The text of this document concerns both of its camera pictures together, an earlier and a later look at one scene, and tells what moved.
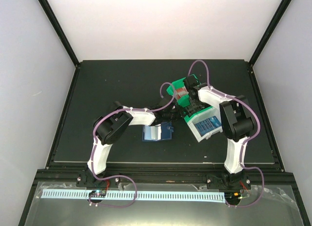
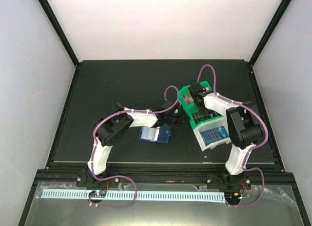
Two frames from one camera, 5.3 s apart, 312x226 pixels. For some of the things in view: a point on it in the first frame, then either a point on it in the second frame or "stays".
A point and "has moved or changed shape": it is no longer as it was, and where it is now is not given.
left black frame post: x=53 y=18 stays
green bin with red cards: x=184 y=100 has moved or changed shape
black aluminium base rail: x=165 y=176 stays
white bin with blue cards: x=202 y=127 to x=212 y=134
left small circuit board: x=98 y=193 stays
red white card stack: x=180 y=92 has moved or changed shape
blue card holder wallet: x=163 y=132 has moved or changed shape
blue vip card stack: x=204 y=126 to x=212 y=135
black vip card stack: x=193 y=109 to x=199 y=117
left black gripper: x=180 y=116 stays
